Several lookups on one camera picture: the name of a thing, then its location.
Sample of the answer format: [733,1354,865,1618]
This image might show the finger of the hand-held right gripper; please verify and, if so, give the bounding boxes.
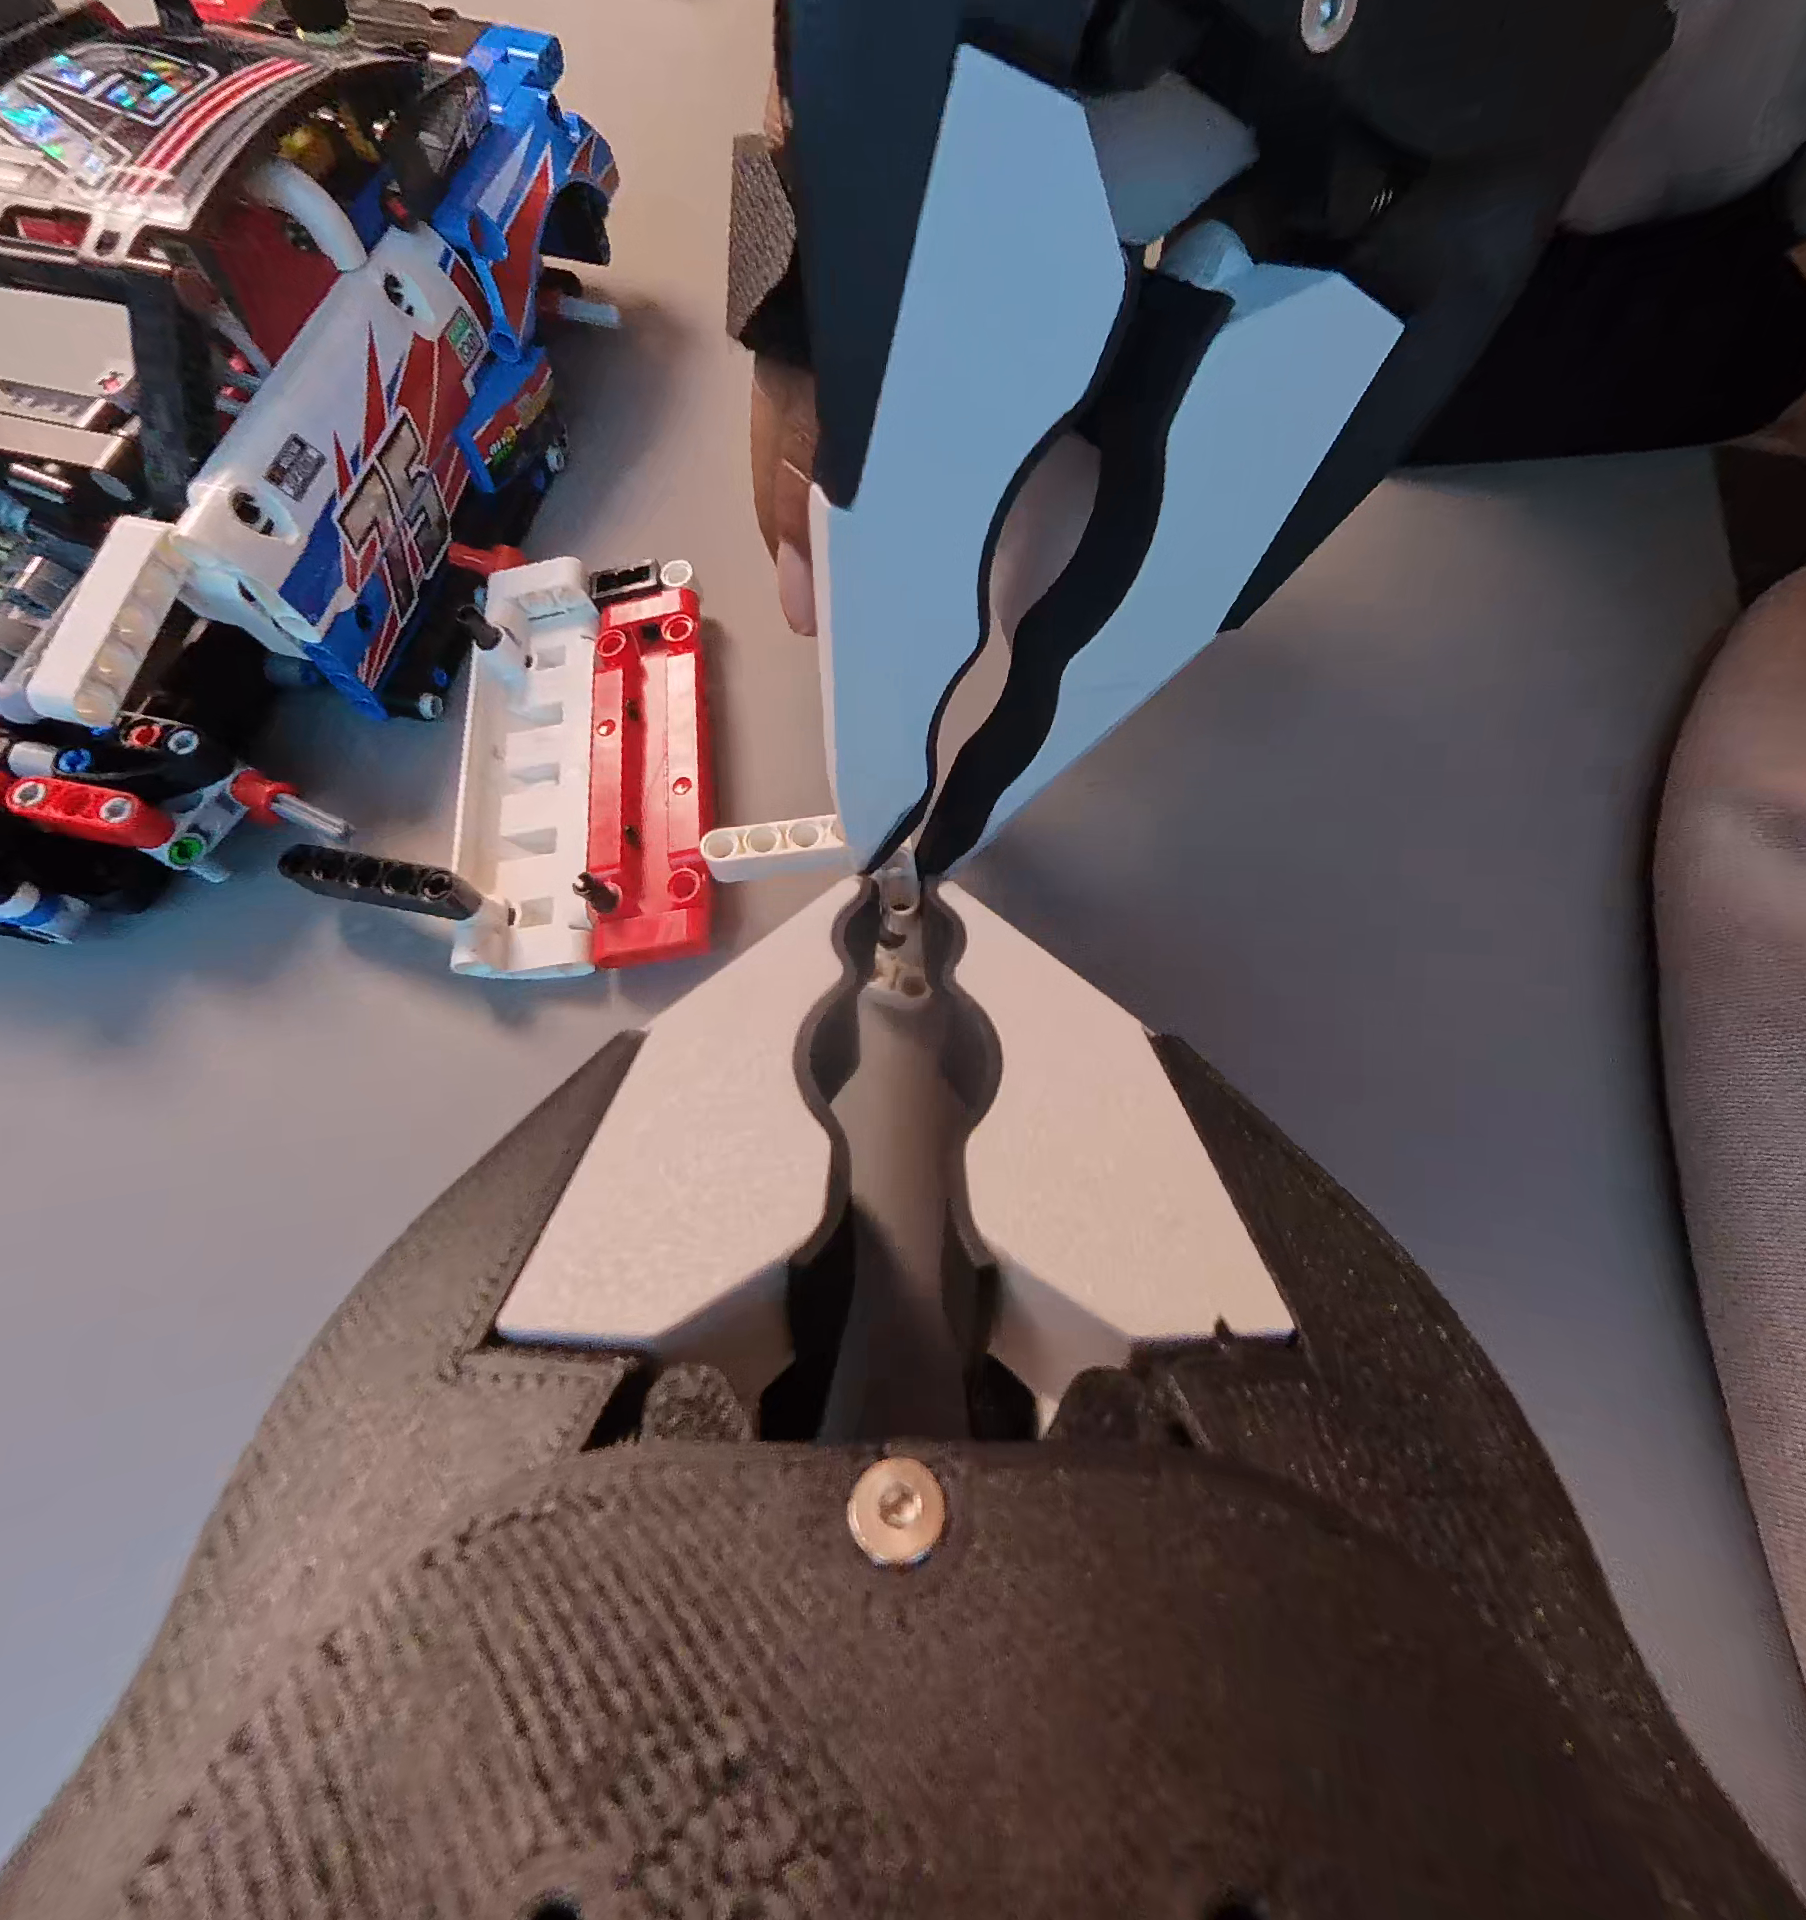
[918,233,1407,875]
[809,45,1134,875]

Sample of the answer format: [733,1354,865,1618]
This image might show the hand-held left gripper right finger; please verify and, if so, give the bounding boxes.
[918,875,1299,1442]

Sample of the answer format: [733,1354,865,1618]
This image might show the white lego connector block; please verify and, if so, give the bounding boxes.
[862,870,938,1005]

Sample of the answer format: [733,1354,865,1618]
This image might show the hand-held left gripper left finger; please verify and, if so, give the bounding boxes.
[495,875,877,1442]

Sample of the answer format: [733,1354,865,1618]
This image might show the red white lego subassembly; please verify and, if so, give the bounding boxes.
[277,555,718,980]

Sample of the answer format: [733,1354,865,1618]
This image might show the person's right forearm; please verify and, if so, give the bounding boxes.
[1570,81,1752,233]

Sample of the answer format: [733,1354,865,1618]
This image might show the person's right hand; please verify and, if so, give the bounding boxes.
[748,364,822,635]

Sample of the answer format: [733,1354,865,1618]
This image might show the blue white lego race car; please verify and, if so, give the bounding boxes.
[0,0,620,947]

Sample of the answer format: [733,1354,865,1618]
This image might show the white L-shaped lego beam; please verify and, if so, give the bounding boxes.
[698,814,848,883]

